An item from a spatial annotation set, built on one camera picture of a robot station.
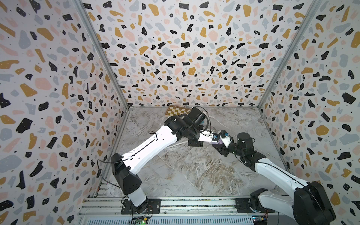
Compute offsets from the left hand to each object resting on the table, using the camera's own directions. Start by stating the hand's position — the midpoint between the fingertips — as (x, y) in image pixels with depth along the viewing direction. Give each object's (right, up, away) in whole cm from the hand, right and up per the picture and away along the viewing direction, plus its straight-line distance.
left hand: (205, 136), depth 72 cm
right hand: (+8, -4, +11) cm, 14 cm away
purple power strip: (+8, -4, +6) cm, 11 cm away
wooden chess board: (-21, +16, +44) cm, 52 cm away
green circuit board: (-33, -42, -2) cm, 53 cm away
